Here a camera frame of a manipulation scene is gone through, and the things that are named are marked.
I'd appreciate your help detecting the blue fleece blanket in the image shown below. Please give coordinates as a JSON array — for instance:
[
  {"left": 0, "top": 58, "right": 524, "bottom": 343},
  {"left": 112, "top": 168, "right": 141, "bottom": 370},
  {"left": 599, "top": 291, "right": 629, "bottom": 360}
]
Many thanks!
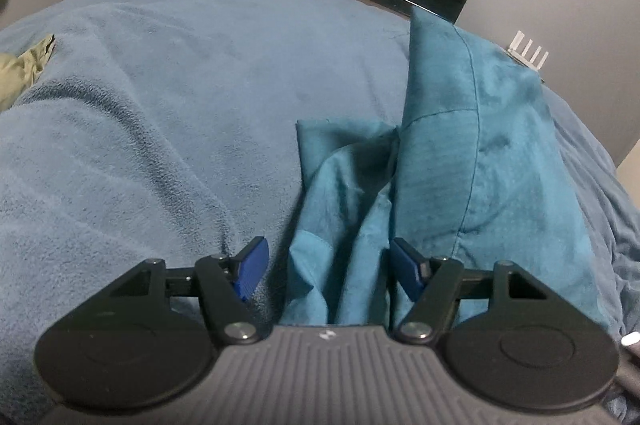
[{"left": 0, "top": 0, "right": 640, "bottom": 425}]

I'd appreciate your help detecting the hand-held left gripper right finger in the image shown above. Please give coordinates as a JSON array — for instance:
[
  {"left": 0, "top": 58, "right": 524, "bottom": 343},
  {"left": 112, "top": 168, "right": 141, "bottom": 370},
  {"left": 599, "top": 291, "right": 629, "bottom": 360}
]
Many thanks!
[{"left": 389, "top": 237, "right": 557, "bottom": 347}]

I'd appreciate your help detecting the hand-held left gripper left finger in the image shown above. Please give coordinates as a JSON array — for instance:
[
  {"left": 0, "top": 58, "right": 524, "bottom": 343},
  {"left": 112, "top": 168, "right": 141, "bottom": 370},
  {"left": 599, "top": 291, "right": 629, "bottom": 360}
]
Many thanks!
[{"left": 95, "top": 236, "right": 271, "bottom": 347}]

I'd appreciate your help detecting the teal garment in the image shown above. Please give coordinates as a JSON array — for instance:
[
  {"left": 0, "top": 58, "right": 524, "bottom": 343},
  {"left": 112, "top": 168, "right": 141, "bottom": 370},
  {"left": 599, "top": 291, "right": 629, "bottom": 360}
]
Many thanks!
[{"left": 277, "top": 5, "right": 615, "bottom": 337}]

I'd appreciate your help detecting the white router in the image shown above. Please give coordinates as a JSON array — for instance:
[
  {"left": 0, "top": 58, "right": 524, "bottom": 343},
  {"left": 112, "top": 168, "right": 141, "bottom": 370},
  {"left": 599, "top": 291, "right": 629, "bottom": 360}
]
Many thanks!
[{"left": 506, "top": 30, "right": 550, "bottom": 72}]

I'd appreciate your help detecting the olive cloth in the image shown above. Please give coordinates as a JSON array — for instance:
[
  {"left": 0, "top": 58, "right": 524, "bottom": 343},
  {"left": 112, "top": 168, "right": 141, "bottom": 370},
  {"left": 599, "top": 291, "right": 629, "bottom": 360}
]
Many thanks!
[{"left": 0, "top": 34, "right": 57, "bottom": 112}]

